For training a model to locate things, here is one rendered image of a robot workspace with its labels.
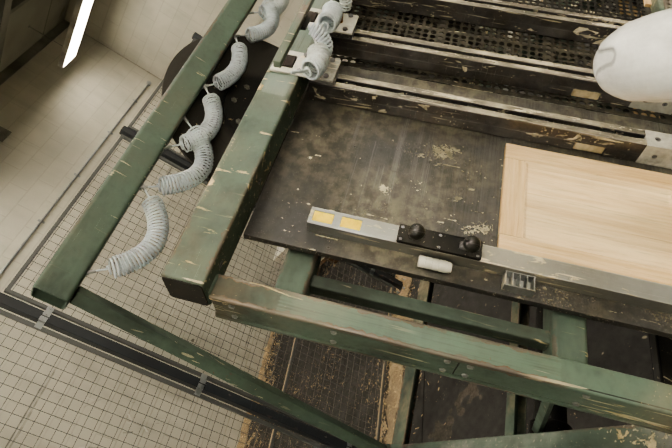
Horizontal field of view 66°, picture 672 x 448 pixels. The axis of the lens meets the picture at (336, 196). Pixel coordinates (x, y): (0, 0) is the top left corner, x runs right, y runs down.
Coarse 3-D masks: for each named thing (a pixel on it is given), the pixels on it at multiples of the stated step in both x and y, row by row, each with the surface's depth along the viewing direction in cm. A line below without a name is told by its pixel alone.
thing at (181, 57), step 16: (192, 48) 206; (256, 48) 225; (272, 48) 230; (176, 64) 199; (224, 64) 212; (256, 64) 221; (208, 80) 204; (240, 80) 212; (256, 80) 216; (224, 96) 205; (240, 96) 208; (192, 112) 194; (224, 112) 201; (240, 112) 204; (224, 128) 198; (224, 144) 195; (192, 160) 185; (208, 176) 186
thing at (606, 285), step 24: (312, 216) 127; (336, 216) 127; (360, 240) 126; (384, 240) 124; (456, 264) 124; (480, 264) 121; (504, 264) 120; (528, 264) 120; (552, 264) 120; (576, 288) 119; (600, 288) 117; (624, 288) 117; (648, 288) 117
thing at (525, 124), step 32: (320, 32) 141; (320, 96) 156; (352, 96) 153; (384, 96) 150; (416, 96) 150; (448, 96) 150; (480, 128) 150; (512, 128) 147; (544, 128) 144; (576, 128) 143; (608, 128) 143; (640, 160) 144
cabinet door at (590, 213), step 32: (512, 160) 142; (544, 160) 143; (576, 160) 143; (512, 192) 136; (544, 192) 136; (576, 192) 136; (608, 192) 137; (640, 192) 137; (512, 224) 129; (544, 224) 130; (576, 224) 130; (608, 224) 130; (640, 224) 131; (544, 256) 124; (576, 256) 124; (608, 256) 124; (640, 256) 125
